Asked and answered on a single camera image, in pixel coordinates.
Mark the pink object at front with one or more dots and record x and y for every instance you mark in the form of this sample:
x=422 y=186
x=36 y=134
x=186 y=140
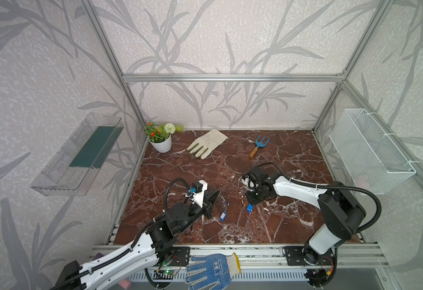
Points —
x=125 y=284

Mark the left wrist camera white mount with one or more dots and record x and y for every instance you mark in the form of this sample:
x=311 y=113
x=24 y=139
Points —
x=197 y=191

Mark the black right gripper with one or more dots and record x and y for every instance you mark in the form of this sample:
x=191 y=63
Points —
x=250 y=199

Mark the aluminium front rail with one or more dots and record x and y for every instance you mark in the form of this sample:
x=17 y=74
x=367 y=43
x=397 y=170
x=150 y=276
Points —
x=278 y=267

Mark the white flower pot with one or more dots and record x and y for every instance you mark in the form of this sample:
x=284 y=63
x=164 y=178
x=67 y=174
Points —
x=164 y=146

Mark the blue dotted work glove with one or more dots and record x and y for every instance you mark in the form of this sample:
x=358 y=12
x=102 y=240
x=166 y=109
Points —
x=212 y=272

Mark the clear plastic wall shelf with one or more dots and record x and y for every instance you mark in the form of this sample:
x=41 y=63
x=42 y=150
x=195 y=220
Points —
x=76 y=165

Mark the artificial green plant with flowers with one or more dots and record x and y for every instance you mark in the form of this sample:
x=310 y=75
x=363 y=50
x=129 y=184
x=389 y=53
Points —
x=157 y=133

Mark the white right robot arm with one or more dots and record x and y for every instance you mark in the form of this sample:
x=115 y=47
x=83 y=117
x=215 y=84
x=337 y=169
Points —
x=341 y=211

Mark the cream green gardening glove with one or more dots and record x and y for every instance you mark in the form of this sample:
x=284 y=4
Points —
x=204 y=145

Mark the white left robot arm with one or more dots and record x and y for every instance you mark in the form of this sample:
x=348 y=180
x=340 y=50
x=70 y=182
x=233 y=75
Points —
x=154 y=243

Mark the white wire mesh basket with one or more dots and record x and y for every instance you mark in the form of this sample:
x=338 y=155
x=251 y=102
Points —
x=371 y=157

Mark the blue garden hand fork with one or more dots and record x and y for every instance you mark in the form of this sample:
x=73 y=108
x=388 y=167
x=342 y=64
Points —
x=260 y=142

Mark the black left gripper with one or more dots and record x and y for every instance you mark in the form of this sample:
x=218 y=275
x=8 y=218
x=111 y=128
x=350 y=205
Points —
x=207 y=208

